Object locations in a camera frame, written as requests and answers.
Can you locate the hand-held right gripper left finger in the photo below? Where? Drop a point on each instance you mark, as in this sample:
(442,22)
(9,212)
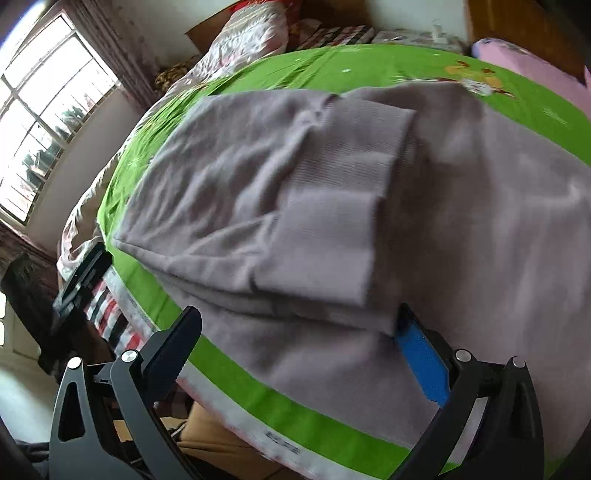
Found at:
(171,350)

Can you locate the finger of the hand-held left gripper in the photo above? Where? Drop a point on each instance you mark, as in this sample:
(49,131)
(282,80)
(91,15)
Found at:
(87,274)

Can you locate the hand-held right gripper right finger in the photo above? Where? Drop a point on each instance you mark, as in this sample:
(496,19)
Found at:
(422,355)

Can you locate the lilac sweatshirt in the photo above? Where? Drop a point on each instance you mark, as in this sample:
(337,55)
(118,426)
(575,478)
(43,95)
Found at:
(323,221)

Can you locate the striped mattress cover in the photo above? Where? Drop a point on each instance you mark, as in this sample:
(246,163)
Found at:
(117,314)

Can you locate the window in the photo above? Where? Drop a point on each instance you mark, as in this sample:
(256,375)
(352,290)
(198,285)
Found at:
(41,115)

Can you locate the brown floral cloth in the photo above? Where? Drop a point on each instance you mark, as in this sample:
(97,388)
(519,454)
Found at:
(175,74)

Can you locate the reddish patterned curtain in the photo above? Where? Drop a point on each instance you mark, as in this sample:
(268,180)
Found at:
(115,41)

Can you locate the small dark wooden headboard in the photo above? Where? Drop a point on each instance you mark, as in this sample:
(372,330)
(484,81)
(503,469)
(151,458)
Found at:
(207,30)

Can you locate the pink white patterned quilt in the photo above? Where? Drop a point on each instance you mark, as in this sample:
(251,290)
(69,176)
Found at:
(240,41)

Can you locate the green cloth with white border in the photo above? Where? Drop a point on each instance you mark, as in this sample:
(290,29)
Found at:
(286,60)

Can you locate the pink bedsheet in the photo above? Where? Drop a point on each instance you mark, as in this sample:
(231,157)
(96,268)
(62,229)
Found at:
(531,74)

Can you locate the red floral pillow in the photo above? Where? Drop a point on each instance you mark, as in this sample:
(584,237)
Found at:
(268,3)

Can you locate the checkered bedsheet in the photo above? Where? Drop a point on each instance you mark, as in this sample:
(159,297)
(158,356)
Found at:
(332,36)

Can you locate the large brown wooden headboard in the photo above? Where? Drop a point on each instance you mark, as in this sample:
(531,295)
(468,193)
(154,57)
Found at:
(521,27)

